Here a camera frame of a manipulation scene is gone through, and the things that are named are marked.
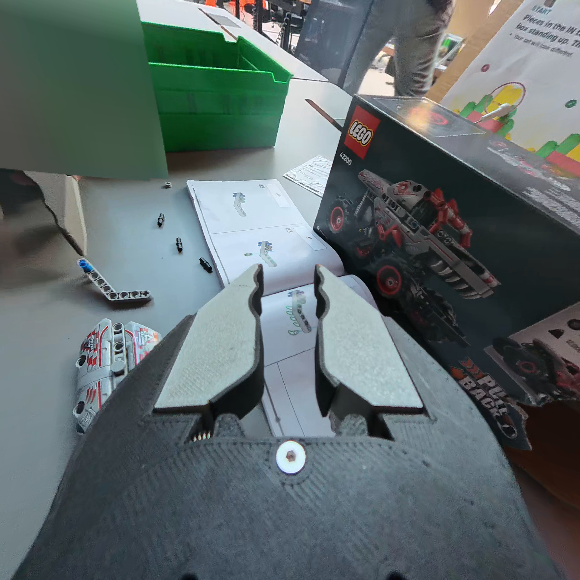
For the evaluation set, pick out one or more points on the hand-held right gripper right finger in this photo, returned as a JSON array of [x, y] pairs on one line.
[[362, 353]]

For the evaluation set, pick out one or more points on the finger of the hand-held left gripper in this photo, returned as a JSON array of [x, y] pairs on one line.
[[68, 204]]

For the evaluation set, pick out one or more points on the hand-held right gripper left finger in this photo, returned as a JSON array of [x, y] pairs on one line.
[[213, 349]]

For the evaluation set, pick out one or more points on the grey bent beam with blue pin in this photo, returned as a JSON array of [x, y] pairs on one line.
[[113, 290]]

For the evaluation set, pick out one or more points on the grey red printed brick assembly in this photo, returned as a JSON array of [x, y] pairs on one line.
[[104, 358]]

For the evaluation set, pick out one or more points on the open instruction booklet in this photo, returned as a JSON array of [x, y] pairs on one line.
[[244, 213]]

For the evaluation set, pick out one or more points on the green plastic bin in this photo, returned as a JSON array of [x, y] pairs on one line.
[[217, 118]]

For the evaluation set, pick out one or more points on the black toy truck box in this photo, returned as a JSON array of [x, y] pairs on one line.
[[453, 204]]

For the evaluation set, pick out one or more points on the white sticker sheet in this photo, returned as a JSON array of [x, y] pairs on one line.
[[310, 174]]

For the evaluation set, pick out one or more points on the black office chair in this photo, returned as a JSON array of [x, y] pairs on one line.
[[330, 31]]

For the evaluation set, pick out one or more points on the white poster with coloured bricks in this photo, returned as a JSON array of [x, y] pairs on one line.
[[521, 59]]

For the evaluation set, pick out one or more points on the brown cardboard sheet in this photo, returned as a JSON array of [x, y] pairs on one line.
[[471, 36]]

